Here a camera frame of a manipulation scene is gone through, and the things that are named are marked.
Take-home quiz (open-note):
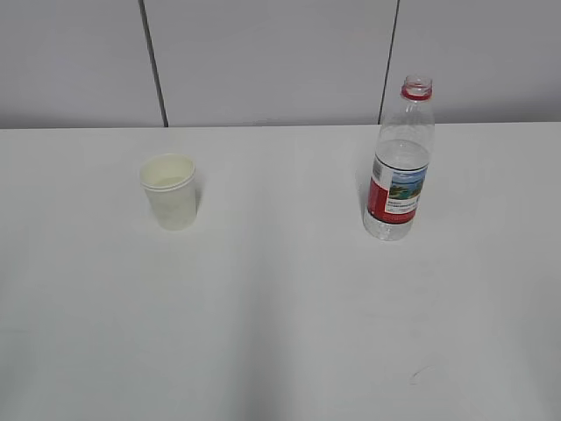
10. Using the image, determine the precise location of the white paper cup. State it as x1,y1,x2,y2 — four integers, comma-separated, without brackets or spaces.
139,153,197,231

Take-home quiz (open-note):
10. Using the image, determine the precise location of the clear plastic water bottle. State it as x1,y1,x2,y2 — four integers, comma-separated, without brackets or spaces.
363,75,435,241

